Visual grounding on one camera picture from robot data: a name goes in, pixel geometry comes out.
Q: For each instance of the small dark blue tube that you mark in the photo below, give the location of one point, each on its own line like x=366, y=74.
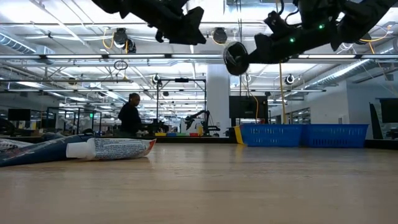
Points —
x=37, y=154

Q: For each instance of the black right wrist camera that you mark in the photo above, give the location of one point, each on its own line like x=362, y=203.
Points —
x=275, y=23

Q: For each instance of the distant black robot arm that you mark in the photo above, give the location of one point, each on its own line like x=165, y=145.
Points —
x=199, y=119

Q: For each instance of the distant black rig frame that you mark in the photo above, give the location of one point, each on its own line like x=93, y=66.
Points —
x=158, y=105

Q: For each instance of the small blue bin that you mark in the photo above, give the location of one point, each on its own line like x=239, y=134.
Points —
x=171, y=134

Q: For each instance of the distant black monitor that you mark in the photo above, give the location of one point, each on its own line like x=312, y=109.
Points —
x=19, y=114
x=390, y=110

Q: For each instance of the small green bin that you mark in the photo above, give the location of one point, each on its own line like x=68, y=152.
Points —
x=183, y=134

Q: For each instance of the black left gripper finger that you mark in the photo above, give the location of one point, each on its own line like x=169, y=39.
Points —
x=192, y=31

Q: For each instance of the small white toothpaste tube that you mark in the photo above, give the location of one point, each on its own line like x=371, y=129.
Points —
x=118, y=148

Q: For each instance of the black round pad clear packet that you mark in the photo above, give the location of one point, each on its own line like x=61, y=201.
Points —
x=12, y=143
x=236, y=59

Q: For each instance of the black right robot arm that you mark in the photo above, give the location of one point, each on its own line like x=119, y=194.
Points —
x=357, y=21

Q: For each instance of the small red bin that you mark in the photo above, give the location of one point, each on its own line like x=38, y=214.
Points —
x=194, y=134

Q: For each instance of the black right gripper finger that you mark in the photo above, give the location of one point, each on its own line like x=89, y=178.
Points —
x=265, y=48

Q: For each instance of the blue plastic basket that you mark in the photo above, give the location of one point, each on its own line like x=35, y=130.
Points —
x=270, y=135
x=335, y=136

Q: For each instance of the silver ventilation duct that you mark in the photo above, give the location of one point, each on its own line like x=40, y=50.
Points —
x=342, y=73
x=15, y=43

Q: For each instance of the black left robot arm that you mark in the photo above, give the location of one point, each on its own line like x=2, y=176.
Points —
x=140, y=7

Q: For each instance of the black display panel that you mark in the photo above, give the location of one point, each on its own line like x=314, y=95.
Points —
x=248, y=107

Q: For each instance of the person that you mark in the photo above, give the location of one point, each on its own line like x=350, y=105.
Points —
x=129, y=116

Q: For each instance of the yellow plastic basket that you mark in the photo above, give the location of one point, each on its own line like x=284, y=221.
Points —
x=238, y=135

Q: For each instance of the small yellow bin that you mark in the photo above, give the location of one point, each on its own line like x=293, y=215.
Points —
x=160, y=134

